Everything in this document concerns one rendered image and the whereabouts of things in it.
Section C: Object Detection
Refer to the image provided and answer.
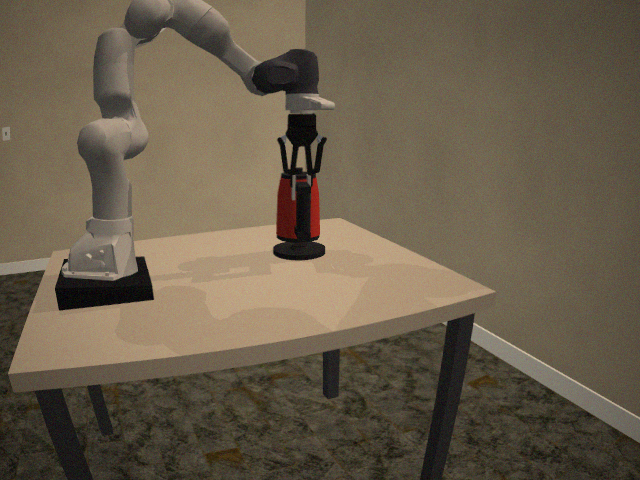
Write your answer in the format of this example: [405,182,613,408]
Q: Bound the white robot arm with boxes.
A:
[61,0,335,281]

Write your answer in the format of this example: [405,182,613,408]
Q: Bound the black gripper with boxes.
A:
[277,113,327,200]

